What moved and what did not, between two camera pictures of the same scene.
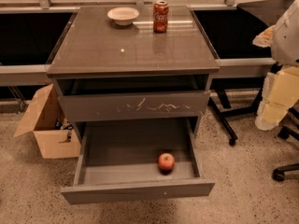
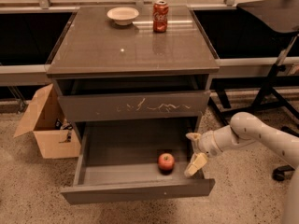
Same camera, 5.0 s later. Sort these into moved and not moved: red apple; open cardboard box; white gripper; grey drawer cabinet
Moved: white gripper
Not moved: open cardboard box; grey drawer cabinet; red apple
